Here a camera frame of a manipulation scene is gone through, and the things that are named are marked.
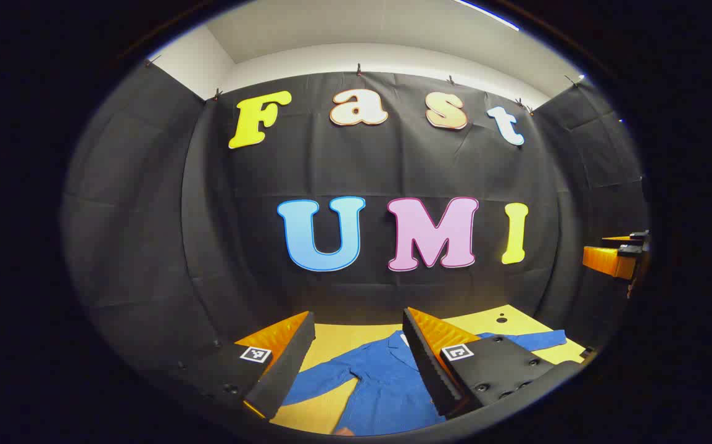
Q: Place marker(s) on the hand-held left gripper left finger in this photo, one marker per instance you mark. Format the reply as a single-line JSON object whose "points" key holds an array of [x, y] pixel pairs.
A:
{"points": [[288, 370]]}

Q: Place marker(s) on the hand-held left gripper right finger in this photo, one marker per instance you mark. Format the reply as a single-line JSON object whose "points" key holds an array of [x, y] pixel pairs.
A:
{"points": [[430, 370]]}

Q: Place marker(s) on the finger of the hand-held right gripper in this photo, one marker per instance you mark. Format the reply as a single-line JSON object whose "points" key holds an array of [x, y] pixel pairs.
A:
{"points": [[637, 237], [603, 262]]}

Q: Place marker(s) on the black backdrop cloth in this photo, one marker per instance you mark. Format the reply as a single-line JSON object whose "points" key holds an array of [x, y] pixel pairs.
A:
{"points": [[362, 166]]}

